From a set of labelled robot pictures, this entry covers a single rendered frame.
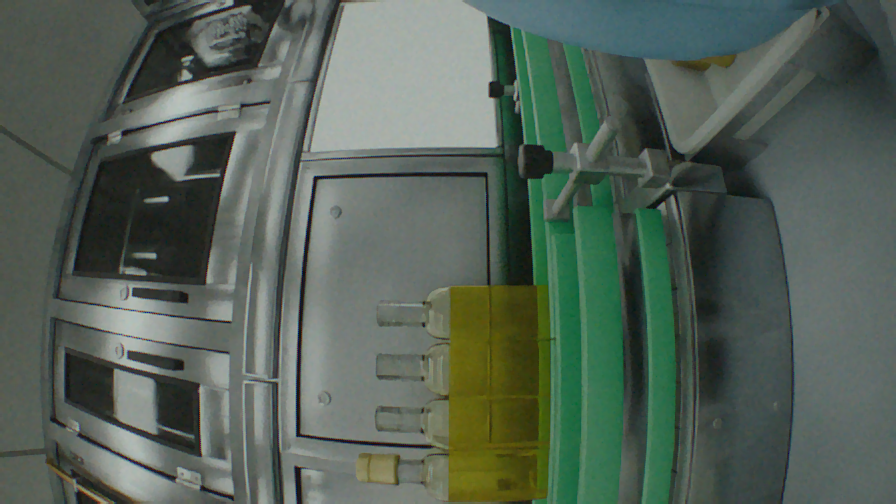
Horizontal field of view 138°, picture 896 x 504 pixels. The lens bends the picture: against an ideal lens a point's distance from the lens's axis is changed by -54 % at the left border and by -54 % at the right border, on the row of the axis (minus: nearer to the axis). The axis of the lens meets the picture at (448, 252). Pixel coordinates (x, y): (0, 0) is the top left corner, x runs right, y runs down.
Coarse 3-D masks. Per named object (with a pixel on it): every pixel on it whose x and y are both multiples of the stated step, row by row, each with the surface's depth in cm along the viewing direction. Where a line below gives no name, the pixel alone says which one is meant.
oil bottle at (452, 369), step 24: (432, 360) 37; (456, 360) 36; (480, 360) 36; (504, 360) 36; (528, 360) 36; (432, 384) 36; (456, 384) 36; (480, 384) 36; (504, 384) 36; (528, 384) 35
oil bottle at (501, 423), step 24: (432, 408) 35; (456, 408) 35; (480, 408) 35; (504, 408) 35; (528, 408) 35; (432, 432) 35; (456, 432) 34; (480, 432) 34; (504, 432) 34; (528, 432) 34
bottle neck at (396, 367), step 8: (376, 360) 38; (384, 360) 38; (392, 360) 38; (400, 360) 38; (408, 360) 38; (416, 360) 38; (376, 368) 38; (384, 368) 37; (392, 368) 38; (400, 368) 37; (408, 368) 37; (416, 368) 37; (384, 376) 38; (392, 376) 38; (400, 376) 37; (408, 376) 38; (416, 376) 37
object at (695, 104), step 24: (792, 24) 13; (768, 48) 22; (792, 48) 14; (672, 72) 33; (696, 72) 33; (720, 72) 30; (744, 72) 26; (768, 72) 17; (672, 96) 33; (696, 96) 32; (720, 96) 31; (744, 96) 20; (672, 120) 32; (696, 120) 32; (720, 120) 24; (672, 144) 32; (696, 144) 28
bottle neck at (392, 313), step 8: (384, 304) 39; (392, 304) 39; (400, 304) 39; (408, 304) 39; (416, 304) 39; (384, 312) 39; (392, 312) 39; (400, 312) 39; (408, 312) 39; (416, 312) 39; (384, 320) 39; (392, 320) 39; (400, 320) 39; (408, 320) 39; (416, 320) 39
